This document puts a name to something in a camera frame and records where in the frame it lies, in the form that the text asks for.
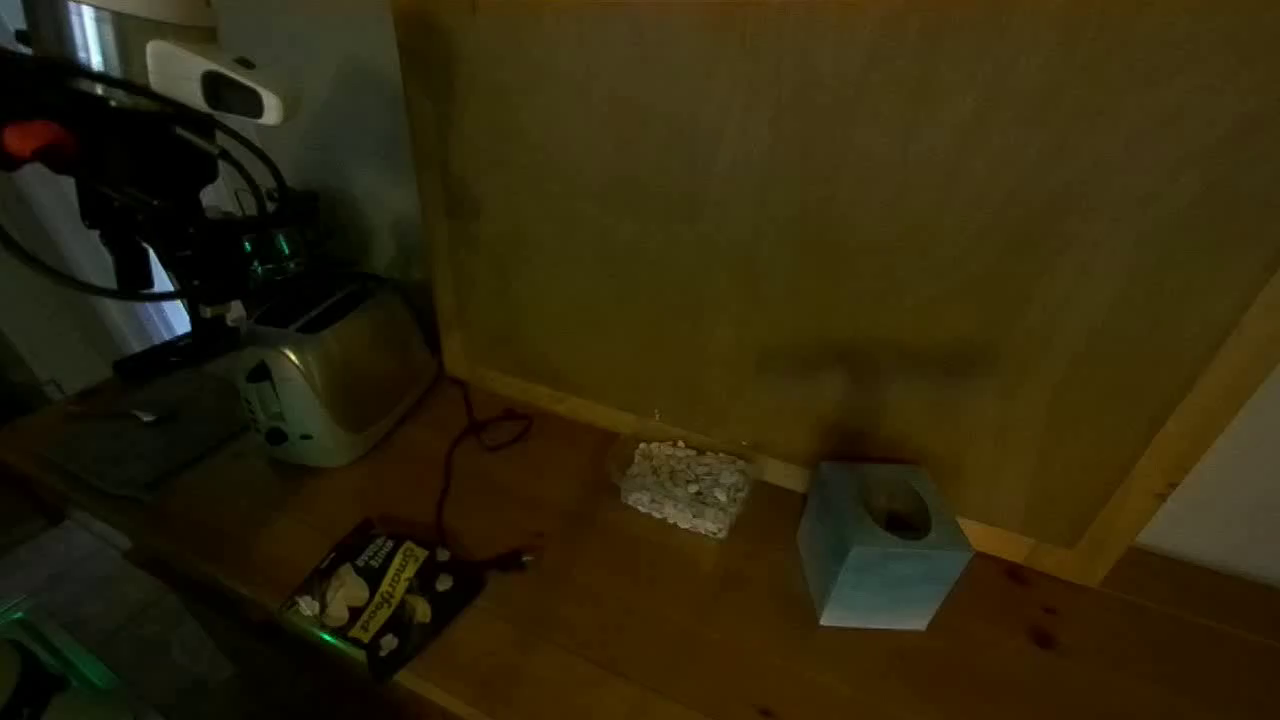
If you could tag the black wrist camera orange mount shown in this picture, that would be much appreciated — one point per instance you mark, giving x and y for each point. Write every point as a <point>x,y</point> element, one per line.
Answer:
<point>120,164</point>

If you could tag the silver two-slot toaster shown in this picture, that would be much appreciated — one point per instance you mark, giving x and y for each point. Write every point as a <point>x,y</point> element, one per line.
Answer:
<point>349,381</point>

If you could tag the blue tissue box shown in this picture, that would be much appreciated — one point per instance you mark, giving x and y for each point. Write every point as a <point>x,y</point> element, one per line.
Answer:
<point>881,562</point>

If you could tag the dark flat cooktop plate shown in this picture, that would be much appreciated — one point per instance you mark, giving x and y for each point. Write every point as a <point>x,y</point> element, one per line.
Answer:
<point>142,433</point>

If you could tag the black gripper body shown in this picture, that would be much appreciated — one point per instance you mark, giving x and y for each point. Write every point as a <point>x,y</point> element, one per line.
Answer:
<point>264,244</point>

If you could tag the large wooden board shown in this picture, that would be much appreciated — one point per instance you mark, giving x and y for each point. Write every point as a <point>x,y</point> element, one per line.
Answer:
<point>854,227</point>

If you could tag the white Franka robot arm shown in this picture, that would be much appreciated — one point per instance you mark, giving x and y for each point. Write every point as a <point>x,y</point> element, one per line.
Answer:
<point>212,82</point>

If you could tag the clear crumpled plastic bag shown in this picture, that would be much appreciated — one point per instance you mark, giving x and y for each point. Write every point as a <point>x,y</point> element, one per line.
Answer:
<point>687,491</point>

